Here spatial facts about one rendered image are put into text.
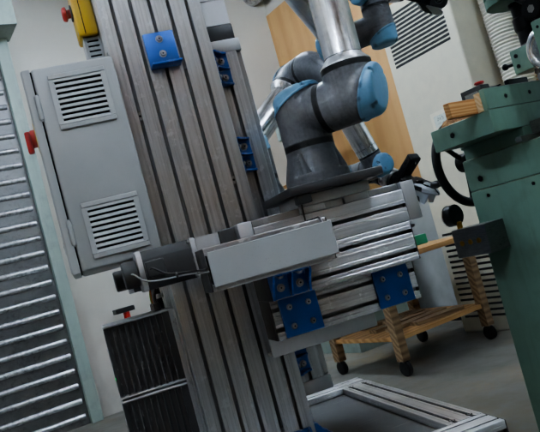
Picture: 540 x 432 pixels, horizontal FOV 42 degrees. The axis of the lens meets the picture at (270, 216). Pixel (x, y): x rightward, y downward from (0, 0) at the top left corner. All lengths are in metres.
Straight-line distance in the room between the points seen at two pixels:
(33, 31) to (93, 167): 3.20
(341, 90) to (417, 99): 2.33
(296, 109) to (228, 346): 0.57
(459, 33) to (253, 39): 2.10
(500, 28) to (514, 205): 1.75
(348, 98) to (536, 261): 0.74
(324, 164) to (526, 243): 0.67
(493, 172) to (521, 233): 0.18
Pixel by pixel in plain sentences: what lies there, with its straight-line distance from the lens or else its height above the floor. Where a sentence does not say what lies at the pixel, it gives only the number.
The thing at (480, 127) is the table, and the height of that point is 0.86.
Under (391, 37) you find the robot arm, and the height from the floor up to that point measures 1.16.
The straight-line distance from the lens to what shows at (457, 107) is 1.85.
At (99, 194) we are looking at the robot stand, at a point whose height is 0.92.
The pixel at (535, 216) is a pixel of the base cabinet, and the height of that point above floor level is 0.61.
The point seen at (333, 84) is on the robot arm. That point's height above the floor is 1.01.
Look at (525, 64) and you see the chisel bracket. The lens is 2.15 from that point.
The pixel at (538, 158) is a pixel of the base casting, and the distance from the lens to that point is 1.92.
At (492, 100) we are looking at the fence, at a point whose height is 0.92.
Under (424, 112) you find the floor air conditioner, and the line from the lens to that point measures 3.84.
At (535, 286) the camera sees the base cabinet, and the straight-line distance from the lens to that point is 2.01.
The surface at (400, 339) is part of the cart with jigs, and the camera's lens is 3.23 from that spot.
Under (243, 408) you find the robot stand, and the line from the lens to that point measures 1.71.
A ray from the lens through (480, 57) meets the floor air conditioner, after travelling 3.70.
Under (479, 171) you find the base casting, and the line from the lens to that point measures 2.04.
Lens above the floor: 0.70
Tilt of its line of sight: 3 degrees up
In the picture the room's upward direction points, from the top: 15 degrees counter-clockwise
